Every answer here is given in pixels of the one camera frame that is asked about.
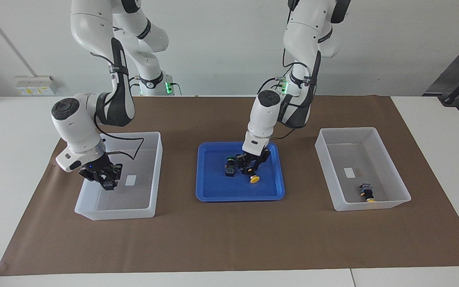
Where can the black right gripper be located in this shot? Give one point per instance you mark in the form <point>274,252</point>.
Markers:
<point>96,169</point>

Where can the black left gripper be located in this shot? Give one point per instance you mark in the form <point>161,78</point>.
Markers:
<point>257,157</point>

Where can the green push button switch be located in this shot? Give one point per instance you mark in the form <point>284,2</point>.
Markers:
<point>108,184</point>
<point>230,170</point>

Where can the yellow push button switch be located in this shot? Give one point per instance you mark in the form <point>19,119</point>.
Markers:
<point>254,179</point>
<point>368,194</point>

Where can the white box label sticker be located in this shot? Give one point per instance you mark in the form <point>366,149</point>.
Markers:
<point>130,180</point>
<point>349,172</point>

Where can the translucent white plastic box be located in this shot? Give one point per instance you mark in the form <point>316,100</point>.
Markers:
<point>349,191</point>
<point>134,199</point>

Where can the blue plastic tray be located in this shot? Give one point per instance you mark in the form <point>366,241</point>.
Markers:
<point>229,191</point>

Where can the brown paper table mat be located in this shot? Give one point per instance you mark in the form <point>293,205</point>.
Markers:
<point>229,239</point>

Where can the white wall socket panel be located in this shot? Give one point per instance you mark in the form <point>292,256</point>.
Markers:
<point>34,85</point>

